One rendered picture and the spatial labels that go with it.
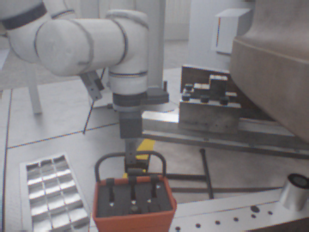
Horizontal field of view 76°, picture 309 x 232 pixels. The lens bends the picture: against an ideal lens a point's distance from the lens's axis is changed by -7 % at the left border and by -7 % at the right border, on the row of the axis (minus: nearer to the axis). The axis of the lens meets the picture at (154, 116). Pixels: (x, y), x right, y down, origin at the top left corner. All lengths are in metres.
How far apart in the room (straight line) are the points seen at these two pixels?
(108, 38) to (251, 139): 1.56
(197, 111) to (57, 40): 1.34
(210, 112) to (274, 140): 0.57
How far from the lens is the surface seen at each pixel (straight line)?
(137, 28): 0.43
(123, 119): 0.44
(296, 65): 0.90
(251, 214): 0.75
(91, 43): 0.34
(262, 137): 1.81
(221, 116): 1.59
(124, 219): 0.52
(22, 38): 0.46
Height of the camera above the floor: 1.21
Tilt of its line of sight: 24 degrees down
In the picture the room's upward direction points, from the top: 1 degrees clockwise
